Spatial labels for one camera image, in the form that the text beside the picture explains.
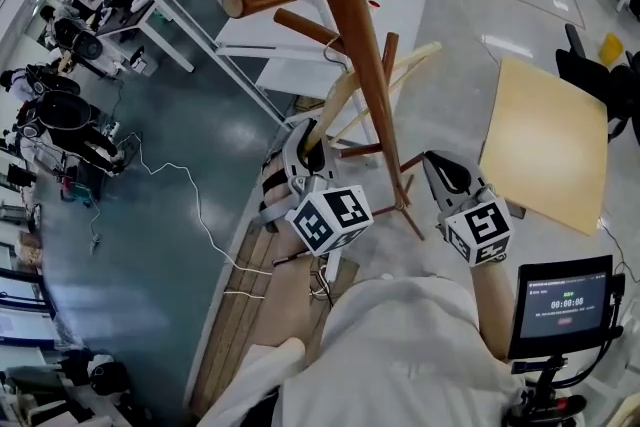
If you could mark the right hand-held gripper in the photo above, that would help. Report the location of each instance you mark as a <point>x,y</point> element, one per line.
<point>480,230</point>

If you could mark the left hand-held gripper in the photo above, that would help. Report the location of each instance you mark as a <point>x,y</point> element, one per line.
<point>332,220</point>

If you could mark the light wooden hanger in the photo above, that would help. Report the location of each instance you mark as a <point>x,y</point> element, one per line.
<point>345,90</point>

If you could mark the brown wooden coat rack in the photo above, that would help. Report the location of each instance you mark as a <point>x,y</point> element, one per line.
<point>365,50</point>

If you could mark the person's left forearm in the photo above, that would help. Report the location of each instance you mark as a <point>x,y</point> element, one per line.
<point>295,295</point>

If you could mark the person's right forearm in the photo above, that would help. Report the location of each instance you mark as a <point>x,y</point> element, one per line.
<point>495,310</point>

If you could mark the person's left hand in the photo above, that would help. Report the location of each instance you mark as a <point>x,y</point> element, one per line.
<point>277,195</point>

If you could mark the light wooden square table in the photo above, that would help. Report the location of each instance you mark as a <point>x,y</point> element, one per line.
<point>545,140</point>

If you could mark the wooden plank pallet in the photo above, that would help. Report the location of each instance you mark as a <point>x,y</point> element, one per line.
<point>240,295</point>

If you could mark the black monitor screen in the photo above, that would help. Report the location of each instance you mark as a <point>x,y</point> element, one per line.
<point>562,307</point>

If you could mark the black mesh office chair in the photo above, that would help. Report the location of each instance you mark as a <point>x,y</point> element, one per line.
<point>600,90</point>

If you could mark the person's white shirt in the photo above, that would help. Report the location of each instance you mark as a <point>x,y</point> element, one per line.
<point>400,355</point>

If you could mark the yellow bin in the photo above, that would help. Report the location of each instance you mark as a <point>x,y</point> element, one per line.
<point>612,49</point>

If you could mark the black monitor stand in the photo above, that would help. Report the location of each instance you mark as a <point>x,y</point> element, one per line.
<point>555,390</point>

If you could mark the white metal frame desk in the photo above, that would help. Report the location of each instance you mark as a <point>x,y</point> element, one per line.
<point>290,75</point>

